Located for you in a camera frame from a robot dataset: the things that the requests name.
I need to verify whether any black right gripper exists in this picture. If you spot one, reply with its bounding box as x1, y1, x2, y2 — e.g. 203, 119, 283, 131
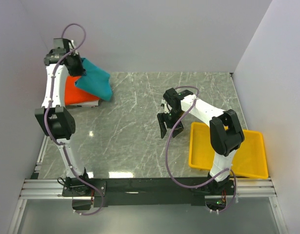
157, 109, 185, 139

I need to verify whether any teal t shirt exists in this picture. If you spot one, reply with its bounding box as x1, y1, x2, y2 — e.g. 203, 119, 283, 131
75, 58, 113, 101

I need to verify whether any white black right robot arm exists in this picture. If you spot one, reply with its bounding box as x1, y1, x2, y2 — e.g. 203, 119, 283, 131
157, 86, 245, 195

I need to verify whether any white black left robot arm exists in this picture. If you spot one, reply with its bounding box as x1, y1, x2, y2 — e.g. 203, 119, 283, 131
35, 38, 91, 196

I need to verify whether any folded orange t shirt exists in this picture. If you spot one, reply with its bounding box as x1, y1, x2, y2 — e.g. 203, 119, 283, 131
64, 76, 100, 106

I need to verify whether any folded white t shirt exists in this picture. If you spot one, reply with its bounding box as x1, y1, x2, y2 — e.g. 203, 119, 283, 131
67, 100, 99, 108

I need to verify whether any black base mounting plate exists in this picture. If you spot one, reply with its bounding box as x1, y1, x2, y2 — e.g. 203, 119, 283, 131
62, 177, 234, 207

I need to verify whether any yellow plastic tray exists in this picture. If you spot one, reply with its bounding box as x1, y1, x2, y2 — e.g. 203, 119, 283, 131
188, 122, 269, 179

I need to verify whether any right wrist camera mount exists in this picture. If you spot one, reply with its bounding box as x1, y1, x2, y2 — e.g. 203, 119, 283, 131
178, 90, 194, 100

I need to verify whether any aluminium frame rail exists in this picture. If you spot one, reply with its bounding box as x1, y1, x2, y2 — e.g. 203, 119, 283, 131
19, 178, 277, 200

